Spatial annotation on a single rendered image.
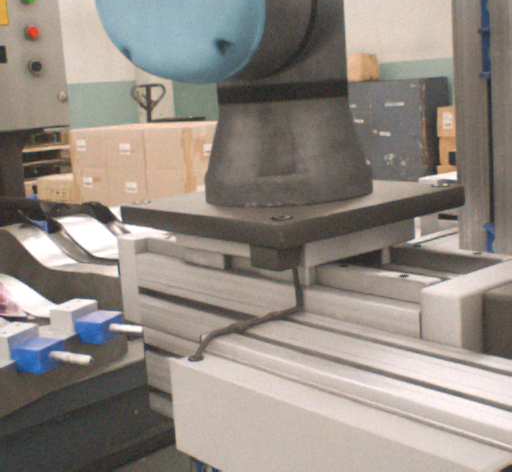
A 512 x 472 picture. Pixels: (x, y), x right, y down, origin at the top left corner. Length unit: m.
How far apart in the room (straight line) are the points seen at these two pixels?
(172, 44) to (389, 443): 0.29
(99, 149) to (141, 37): 5.17
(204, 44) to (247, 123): 0.15
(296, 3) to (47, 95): 1.51
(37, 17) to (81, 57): 7.08
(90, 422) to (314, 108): 0.60
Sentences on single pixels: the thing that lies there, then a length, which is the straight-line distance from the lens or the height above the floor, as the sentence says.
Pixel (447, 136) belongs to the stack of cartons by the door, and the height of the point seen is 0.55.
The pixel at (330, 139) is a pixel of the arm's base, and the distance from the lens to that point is 0.69.
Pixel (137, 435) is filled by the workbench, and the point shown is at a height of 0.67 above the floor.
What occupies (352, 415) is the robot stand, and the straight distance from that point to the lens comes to 0.49.
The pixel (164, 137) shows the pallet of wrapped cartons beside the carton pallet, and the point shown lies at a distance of 5.22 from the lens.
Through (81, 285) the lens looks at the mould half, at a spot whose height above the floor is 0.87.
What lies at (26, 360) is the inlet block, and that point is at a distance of 0.97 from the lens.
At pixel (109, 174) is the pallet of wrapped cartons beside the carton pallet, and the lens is 5.69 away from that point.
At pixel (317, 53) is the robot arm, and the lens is 0.70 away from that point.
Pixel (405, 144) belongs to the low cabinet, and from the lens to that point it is 8.23.
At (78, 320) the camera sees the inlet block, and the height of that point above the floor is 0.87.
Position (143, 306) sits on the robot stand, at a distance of 0.85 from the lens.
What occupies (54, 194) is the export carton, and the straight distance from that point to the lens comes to 6.68.
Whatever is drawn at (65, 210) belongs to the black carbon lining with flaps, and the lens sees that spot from 1.51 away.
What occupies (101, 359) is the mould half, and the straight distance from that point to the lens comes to 1.09.
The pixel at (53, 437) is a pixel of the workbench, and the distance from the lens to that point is 1.12.
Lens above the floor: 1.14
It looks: 9 degrees down
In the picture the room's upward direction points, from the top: 4 degrees counter-clockwise
